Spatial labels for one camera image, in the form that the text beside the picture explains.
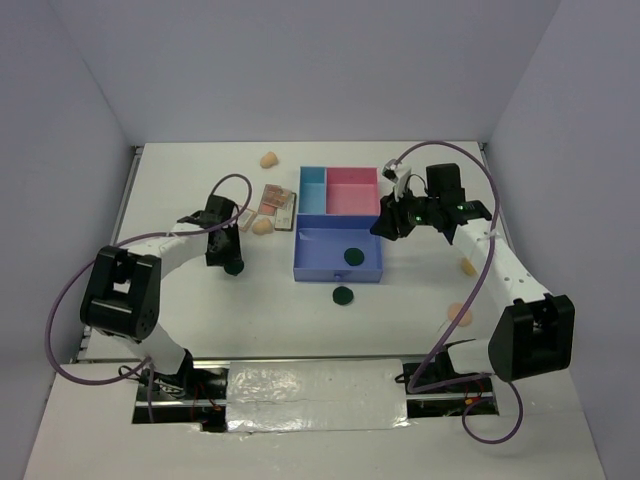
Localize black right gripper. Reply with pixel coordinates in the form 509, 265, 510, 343
370, 183, 440, 241

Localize dark green round compact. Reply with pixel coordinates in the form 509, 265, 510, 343
344, 247, 365, 266

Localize dark green compact front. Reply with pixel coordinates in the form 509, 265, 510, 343
332, 286, 354, 306

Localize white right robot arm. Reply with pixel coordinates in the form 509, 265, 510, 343
370, 163, 575, 391

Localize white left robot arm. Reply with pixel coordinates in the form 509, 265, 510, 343
80, 195, 244, 399

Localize yellow teardrop makeup sponge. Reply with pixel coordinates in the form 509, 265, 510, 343
460, 258, 477, 277

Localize orange square blush palette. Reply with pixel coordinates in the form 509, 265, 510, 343
237, 209, 257, 232

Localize tan sponge beside palettes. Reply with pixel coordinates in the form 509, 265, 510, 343
252, 218, 274, 236

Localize pink blush palette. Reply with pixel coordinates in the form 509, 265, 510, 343
258, 196, 278, 216

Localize three-colour compartment organizer tray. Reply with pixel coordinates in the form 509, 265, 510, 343
293, 166, 384, 283

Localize patterned eyeshadow palette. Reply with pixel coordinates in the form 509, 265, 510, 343
261, 184, 291, 209

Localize pink round puff near base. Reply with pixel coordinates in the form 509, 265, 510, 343
447, 303, 473, 328

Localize tan sponge at back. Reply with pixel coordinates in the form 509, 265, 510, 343
259, 151, 279, 169

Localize silver tape covered panel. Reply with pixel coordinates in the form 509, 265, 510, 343
225, 359, 408, 433

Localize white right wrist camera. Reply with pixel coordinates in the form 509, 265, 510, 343
381, 159, 412, 202

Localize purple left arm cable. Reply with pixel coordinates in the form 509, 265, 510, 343
48, 173, 252, 421

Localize aluminium table edge rail left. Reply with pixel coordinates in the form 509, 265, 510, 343
80, 147, 143, 359

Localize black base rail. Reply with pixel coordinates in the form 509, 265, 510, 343
132, 359, 498, 434

